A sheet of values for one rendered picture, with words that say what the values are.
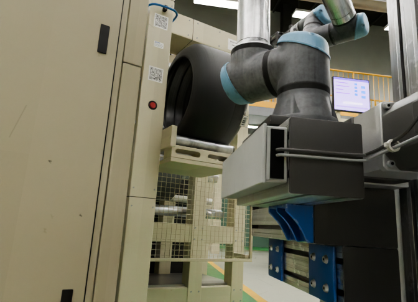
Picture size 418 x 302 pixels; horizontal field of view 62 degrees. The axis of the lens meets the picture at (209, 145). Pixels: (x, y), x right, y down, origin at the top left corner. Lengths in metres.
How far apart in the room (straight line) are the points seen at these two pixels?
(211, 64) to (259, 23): 0.78
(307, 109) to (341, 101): 4.93
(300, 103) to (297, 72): 0.07
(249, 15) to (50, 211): 0.66
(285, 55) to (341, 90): 4.93
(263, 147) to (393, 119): 0.15
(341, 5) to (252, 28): 0.35
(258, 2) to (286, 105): 0.32
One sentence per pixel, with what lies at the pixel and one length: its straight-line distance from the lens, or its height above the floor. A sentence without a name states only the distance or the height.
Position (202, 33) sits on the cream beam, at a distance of 2.32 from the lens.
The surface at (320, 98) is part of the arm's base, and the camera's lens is 0.76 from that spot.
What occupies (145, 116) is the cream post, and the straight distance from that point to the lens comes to 1.67.
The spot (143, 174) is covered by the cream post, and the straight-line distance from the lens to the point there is 1.61.
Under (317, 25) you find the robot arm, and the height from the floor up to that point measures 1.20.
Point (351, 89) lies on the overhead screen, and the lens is 5.81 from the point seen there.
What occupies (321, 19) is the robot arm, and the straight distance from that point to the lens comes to 1.33.
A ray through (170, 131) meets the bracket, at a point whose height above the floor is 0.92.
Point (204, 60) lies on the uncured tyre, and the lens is 1.71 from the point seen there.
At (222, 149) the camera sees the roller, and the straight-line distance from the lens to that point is 1.73.
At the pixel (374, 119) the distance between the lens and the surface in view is 0.48.
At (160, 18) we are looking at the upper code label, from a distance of 1.89.
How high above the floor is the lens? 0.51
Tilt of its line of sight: 13 degrees up
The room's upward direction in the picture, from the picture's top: 3 degrees clockwise
